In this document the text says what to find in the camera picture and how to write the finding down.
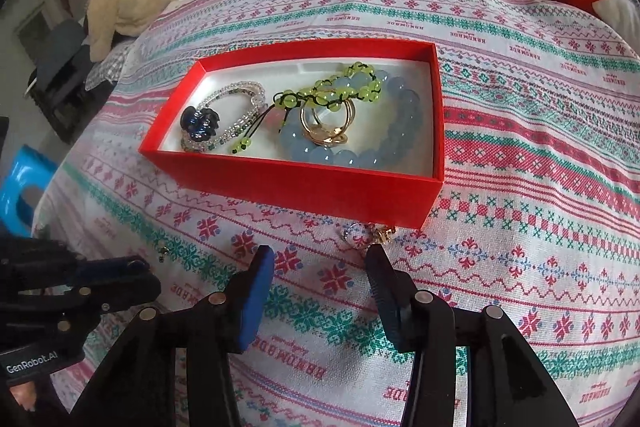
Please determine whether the small silver bead ring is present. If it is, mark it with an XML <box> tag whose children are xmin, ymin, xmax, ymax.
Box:
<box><xmin>341</xmin><ymin>223</ymin><xmax>371</xmax><ymax>249</ymax></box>

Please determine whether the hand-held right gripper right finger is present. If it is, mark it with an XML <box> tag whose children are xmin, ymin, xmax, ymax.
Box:
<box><xmin>365</xmin><ymin>244</ymin><xmax>581</xmax><ymax>427</ymax></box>

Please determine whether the checkered bed sheet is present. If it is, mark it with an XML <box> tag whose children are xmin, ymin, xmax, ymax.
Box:
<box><xmin>85</xmin><ymin>42</ymin><xmax>146</xmax><ymax>90</ymax></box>

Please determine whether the patterned knit-print tablecloth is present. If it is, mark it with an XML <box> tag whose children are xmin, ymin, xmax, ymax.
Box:
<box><xmin>32</xmin><ymin>0</ymin><xmax>640</xmax><ymax>427</ymax></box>

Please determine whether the blue plastic stool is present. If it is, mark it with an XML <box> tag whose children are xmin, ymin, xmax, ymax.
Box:
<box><xmin>0</xmin><ymin>146</ymin><xmax>60</xmax><ymax>238</ymax></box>

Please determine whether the dark chair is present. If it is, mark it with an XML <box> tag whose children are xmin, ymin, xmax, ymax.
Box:
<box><xmin>27</xmin><ymin>19</ymin><xmax>116</xmax><ymax>142</ymax></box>

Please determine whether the clear bead bracelet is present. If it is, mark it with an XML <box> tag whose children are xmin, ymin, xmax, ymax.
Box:
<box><xmin>180</xmin><ymin>80</ymin><xmax>267</xmax><ymax>152</ymax></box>

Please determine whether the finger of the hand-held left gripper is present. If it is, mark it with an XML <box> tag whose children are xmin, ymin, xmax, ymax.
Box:
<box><xmin>74</xmin><ymin>276</ymin><xmax>163</xmax><ymax>317</ymax></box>
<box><xmin>77</xmin><ymin>256</ymin><xmax>152</xmax><ymax>284</ymax></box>

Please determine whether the pale blue bead bracelet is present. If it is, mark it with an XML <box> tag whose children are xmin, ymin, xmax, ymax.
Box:
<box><xmin>277</xmin><ymin>69</ymin><xmax>426</xmax><ymax>170</ymax></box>

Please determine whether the person's left hand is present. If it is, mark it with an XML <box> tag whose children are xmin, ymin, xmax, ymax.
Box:
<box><xmin>6</xmin><ymin>381</ymin><xmax>40</xmax><ymax>409</ymax></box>

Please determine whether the thin gold chain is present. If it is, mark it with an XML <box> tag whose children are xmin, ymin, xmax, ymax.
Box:
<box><xmin>370</xmin><ymin>227</ymin><xmax>399</xmax><ymax>246</ymax></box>

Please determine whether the green bead cord bracelet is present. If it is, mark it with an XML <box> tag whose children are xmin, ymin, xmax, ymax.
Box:
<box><xmin>230</xmin><ymin>62</ymin><xmax>388</xmax><ymax>155</ymax></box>

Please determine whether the red jewelry box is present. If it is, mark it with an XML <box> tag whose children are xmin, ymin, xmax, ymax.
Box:
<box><xmin>139</xmin><ymin>38</ymin><xmax>446</xmax><ymax>229</ymax></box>

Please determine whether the dark flower charm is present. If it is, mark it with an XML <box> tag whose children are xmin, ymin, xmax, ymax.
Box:
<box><xmin>180</xmin><ymin>106</ymin><xmax>222</xmax><ymax>142</ymax></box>

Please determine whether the small gold ring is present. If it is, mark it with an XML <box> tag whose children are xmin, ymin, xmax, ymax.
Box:
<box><xmin>306</xmin><ymin>129</ymin><xmax>351</xmax><ymax>151</ymax></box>

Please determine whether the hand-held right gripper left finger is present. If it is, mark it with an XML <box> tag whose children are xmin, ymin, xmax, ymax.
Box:
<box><xmin>70</xmin><ymin>244</ymin><xmax>277</xmax><ymax>427</ymax></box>

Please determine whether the large gold ring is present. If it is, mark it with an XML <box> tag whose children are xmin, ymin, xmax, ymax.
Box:
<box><xmin>299</xmin><ymin>99</ymin><xmax>357</xmax><ymax>142</ymax></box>

